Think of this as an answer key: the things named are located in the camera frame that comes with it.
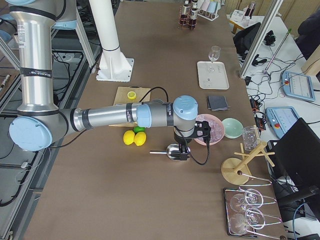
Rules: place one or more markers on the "steel ice scoop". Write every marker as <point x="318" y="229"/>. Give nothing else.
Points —
<point x="172" y="151"/>

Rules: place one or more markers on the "yellow lemon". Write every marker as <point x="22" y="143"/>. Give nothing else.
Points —
<point x="140" y="138"/>
<point x="128" y="137"/>

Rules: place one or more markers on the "wine glass on tray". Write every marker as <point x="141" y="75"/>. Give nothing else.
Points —
<point x="213" y="56"/>

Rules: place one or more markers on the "wooden cup tree stand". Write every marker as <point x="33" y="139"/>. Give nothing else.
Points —
<point x="236" y="171"/>

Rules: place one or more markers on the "green bowl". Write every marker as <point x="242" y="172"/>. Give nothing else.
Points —
<point x="233" y="128"/>

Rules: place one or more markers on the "grey folded cloth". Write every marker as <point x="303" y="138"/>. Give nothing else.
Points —
<point x="217" y="103"/>

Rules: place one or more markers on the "wooden cutting board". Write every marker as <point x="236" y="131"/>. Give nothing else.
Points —
<point x="121" y="97"/>

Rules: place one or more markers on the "upside wine glass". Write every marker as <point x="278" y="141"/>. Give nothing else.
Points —
<point x="246" y="199"/>
<point x="245" y="223"/>

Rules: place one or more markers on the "tea bottle middle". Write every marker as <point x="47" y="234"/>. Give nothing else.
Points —
<point x="184" y="14"/>

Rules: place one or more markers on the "yellow lemon near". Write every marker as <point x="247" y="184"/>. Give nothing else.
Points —
<point x="128" y="137"/>

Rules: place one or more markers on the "black framed glass rack tray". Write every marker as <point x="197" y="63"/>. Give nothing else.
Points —
<point x="229" y="213"/>

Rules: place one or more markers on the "tea bottle outer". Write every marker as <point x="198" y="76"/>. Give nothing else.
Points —
<point x="194" y="4"/>

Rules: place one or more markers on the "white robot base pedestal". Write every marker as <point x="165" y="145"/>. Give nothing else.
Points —
<point x="113" y="66"/>

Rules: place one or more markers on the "upside wine glass lower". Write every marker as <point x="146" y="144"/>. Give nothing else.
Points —
<point x="245" y="223"/>

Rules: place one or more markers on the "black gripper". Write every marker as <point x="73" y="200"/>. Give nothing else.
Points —
<point x="180" y="141"/>

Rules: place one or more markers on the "teach pendant upper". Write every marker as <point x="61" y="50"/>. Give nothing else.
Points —
<point x="298" y="85"/>

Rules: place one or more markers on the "teach pendant lower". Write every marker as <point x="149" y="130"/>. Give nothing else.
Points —
<point x="281" y="119"/>

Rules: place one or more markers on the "lemon half slice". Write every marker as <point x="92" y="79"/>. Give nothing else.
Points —
<point x="131" y="95"/>

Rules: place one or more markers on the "teach pendant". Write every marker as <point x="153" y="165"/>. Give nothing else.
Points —
<point x="298" y="85"/>
<point x="281" y="119"/>

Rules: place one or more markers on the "green lime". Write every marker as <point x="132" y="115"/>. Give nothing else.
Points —
<point x="138" y="129"/>

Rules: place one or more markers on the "pink bowl with ice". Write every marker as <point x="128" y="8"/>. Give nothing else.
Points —
<point x="217" y="131"/>

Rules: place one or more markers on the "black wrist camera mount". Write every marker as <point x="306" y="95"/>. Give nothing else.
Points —
<point x="202" y="130"/>

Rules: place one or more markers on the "tea bottle taken to tray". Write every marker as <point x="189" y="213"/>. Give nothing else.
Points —
<point x="193" y="17"/>

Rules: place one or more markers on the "yellow lemon far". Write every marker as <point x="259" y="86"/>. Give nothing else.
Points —
<point x="140" y="138"/>

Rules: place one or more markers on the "white bunny tray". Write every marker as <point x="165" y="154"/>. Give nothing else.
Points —
<point x="212" y="75"/>

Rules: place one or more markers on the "upside wine glass upper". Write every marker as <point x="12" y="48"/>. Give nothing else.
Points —
<point x="246" y="199"/>

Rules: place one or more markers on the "tea bottle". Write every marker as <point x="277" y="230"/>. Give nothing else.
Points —
<point x="184" y="14"/>
<point x="194" y="4"/>

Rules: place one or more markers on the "copper wire bottle basket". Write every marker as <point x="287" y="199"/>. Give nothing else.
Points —
<point x="186" y="26"/>

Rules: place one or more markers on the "black monitor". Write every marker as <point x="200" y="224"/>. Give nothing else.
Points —
<point x="298" y="151"/>

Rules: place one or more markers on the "glass mug on stand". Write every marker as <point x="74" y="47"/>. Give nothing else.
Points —
<point x="251" y="137"/>

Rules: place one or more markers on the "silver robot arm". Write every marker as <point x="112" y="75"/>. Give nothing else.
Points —
<point x="39" y="122"/>

